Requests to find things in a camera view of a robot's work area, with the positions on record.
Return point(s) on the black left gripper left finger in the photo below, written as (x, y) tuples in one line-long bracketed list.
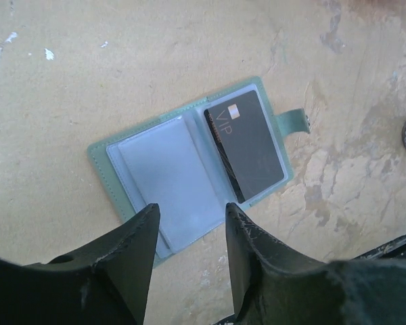
[(103, 282)]

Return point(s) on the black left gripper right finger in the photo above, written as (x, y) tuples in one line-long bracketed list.
[(272, 283)]

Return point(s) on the teal leather card holder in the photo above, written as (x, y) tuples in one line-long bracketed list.
[(172, 160)]

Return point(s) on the black VIP card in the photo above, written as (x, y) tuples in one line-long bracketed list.
[(245, 144)]

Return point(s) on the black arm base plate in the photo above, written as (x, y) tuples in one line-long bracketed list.
[(394, 249)]

